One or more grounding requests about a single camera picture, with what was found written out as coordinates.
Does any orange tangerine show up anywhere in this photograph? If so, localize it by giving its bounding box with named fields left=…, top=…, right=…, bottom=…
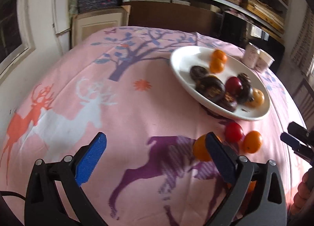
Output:
left=242, top=131, right=263, bottom=154
left=209, top=58, right=225, bottom=73
left=212, top=49, right=228, bottom=64

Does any dark brown fruit table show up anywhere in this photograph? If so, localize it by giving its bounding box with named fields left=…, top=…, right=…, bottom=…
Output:
left=237, top=73, right=251, bottom=88
left=195, top=75, right=226, bottom=103
left=237, top=82, right=253, bottom=104

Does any dark brown fruit table front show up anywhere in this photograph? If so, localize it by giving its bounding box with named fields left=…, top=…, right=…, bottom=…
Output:
left=195, top=75, right=226, bottom=103

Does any large orange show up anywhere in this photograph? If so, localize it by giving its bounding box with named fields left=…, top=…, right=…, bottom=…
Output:
left=227, top=181, right=256, bottom=193

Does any person's right hand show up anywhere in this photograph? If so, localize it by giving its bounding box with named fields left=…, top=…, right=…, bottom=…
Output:
left=290, top=168, right=313, bottom=215

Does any dark wooden chair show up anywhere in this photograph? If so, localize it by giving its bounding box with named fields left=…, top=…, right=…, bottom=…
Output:
left=292, top=78, right=313, bottom=122

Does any pale yellow fruit on plate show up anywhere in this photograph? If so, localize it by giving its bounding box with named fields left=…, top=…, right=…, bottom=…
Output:
left=245, top=88, right=265, bottom=108

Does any red plum on table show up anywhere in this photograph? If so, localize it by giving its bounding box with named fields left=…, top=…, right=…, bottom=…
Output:
left=224, top=122, right=244, bottom=143

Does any dark brown fruit front plate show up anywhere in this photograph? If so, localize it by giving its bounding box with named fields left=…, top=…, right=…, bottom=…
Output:
left=218, top=92, right=238, bottom=112

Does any white paper cup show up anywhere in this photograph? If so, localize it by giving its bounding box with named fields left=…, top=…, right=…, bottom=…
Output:
left=255, top=49, right=275, bottom=73

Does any red plum on plate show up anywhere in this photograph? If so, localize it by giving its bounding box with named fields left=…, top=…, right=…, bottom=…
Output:
left=225, top=76, right=243, bottom=96

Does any checkered curtain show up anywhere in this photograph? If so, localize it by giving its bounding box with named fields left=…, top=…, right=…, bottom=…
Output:
left=291, top=6, right=313, bottom=76

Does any white beverage can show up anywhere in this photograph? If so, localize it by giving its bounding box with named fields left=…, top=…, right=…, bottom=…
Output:
left=242, top=42, right=260, bottom=69

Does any dark brown fruit on plate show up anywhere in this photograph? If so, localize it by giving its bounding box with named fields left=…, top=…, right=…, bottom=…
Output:
left=189, top=65, right=209, bottom=82

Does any black glossy panel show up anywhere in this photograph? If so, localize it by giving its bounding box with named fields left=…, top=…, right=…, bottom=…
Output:
left=218, top=12, right=285, bottom=53

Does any white oval plate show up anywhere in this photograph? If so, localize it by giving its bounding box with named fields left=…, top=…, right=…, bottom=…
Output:
left=170, top=46, right=270, bottom=121

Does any dark brown board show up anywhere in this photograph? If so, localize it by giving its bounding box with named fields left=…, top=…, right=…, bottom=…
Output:
left=124, top=1, right=222, bottom=38

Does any framed picture leaning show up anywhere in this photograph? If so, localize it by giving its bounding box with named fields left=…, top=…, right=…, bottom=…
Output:
left=71, top=5, right=131, bottom=48

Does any white leaning board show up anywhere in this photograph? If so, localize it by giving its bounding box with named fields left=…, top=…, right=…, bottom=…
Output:
left=52, top=0, right=70, bottom=36

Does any black cable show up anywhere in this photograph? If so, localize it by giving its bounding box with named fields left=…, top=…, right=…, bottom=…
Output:
left=0, top=190, right=27, bottom=203

